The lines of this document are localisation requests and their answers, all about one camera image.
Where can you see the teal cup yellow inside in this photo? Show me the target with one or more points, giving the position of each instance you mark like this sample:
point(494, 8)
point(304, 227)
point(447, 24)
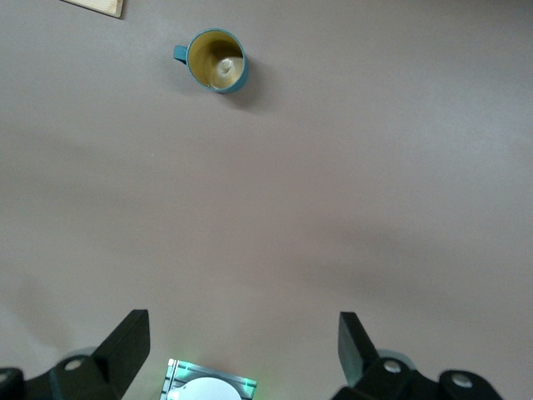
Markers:
point(216, 58)

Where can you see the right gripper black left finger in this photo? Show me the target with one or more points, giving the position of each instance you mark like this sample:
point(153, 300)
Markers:
point(116, 354)

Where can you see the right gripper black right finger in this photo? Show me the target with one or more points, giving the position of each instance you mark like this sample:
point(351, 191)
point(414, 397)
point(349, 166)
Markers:
point(362, 362)

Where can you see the brown table cover sheet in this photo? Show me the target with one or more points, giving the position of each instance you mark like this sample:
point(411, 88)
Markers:
point(266, 187)

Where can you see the bamboo cutting board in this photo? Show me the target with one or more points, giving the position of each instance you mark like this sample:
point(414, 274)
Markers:
point(104, 6)

